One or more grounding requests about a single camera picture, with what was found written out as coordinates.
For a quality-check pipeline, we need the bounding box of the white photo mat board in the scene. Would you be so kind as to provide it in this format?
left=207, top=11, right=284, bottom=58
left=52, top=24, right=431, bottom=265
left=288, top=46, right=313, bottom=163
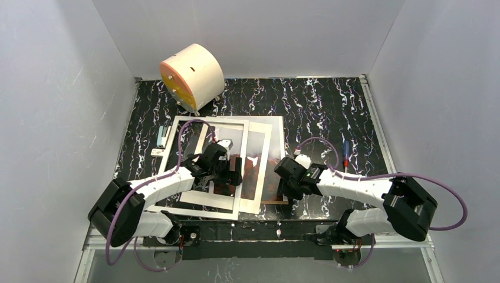
left=180, top=121, right=272, bottom=214

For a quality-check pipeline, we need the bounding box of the cylindrical beige drawer cabinet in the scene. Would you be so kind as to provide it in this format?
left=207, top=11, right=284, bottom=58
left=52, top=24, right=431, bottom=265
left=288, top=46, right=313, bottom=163
left=159, top=44, right=225, bottom=117

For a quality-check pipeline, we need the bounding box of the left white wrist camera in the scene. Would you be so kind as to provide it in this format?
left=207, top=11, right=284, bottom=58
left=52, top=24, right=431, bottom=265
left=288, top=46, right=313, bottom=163
left=216, top=139, right=233, bottom=152

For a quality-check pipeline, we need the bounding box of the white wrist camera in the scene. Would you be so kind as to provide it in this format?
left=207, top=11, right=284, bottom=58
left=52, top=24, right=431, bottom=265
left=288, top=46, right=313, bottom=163
left=294, top=149, right=312, bottom=169
left=216, top=139, right=233, bottom=152

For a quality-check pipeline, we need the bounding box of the blue red screwdriver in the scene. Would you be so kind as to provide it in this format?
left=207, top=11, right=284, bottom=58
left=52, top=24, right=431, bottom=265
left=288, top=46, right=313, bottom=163
left=343, top=139, right=351, bottom=173

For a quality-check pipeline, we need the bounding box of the white staple box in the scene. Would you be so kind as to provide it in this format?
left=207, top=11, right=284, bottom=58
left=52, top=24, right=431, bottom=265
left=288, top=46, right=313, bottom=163
left=150, top=149, right=165, bottom=157

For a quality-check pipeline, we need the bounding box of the white picture frame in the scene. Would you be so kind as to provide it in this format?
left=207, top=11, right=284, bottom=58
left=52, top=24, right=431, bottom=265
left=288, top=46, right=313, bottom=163
left=147, top=115, right=251, bottom=222

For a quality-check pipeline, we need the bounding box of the light blue stapler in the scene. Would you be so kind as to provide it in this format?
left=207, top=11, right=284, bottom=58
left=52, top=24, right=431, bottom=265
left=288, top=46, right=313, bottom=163
left=156, top=126, right=171, bottom=149

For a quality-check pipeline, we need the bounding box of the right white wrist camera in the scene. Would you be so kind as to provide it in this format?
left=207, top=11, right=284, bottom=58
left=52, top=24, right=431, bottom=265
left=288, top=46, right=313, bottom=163
left=294, top=149, right=312, bottom=169

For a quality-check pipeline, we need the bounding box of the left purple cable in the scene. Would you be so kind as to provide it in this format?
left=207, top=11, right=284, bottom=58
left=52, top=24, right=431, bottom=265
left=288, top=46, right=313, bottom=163
left=105, top=119, right=219, bottom=273

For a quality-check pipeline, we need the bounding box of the autumn forest photo print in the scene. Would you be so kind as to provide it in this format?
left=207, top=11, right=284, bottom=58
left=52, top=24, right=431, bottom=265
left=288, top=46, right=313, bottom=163
left=223, top=116, right=287, bottom=200

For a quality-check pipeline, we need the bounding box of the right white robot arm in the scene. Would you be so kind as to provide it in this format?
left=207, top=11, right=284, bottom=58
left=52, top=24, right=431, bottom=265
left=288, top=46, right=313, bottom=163
left=274, top=157, right=438, bottom=245

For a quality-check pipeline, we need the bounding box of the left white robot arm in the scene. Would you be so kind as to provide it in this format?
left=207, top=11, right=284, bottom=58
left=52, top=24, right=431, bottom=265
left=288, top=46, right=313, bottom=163
left=88, top=139, right=242, bottom=247

